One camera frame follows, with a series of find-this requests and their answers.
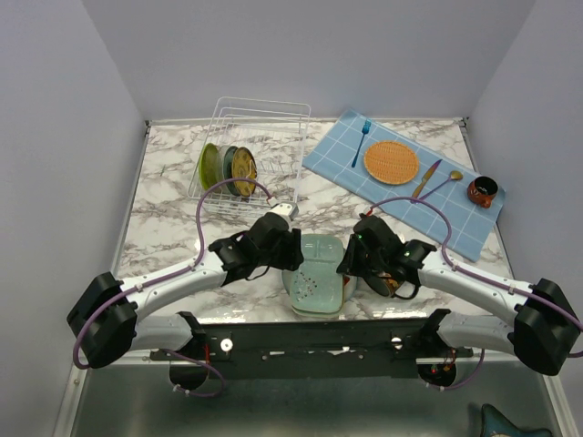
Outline white watermelon round plate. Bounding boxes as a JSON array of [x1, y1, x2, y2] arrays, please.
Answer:
[[281, 270, 357, 302]]

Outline teal square ceramic plate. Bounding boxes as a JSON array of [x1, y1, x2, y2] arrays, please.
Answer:
[[288, 234, 344, 312]]

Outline yellow patterned round plate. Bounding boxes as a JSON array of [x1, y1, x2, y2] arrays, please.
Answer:
[[231, 147, 257, 198]]

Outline white wire dish rack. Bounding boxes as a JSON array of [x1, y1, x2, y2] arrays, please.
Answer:
[[188, 97, 311, 201]]

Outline blue floral ceramic plate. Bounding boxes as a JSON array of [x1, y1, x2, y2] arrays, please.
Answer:
[[222, 146, 240, 196]]

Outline lime green round plate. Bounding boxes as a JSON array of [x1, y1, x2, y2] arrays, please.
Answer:
[[199, 143, 222, 190]]

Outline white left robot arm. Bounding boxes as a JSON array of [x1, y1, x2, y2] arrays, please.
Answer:
[[66, 212, 303, 370]]

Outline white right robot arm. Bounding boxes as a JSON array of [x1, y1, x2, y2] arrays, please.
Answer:
[[337, 215, 582, 376]]

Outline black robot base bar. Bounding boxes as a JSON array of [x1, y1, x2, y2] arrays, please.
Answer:
[[149, 316, 475, 381]]

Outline black skull pattern mug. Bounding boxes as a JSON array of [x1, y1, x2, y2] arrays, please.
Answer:
[[363, 273, 420, 300]]

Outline iridescent rainbow knife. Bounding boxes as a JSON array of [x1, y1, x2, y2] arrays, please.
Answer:
[[412, 159, 442, 198]]

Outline round woven wicker plate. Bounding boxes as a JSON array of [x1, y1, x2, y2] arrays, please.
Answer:
[[363, 140, 419, 185]]

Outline blue checked cloth mat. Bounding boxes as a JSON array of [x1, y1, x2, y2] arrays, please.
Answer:
[[302, 107, 506, 263]]

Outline iridescent rainbow spoon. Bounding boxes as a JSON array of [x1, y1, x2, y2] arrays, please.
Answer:
[[416, 169, 463, 202]]

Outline small brown clay cup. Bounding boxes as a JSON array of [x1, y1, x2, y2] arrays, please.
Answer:
[[466, 176, 498, 208]]

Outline blue metal fork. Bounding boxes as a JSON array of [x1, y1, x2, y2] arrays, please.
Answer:
[[351, 119, 372, 168]]

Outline dark teal star object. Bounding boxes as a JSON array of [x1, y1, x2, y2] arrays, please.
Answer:
[[480, 403, 553, 437]]

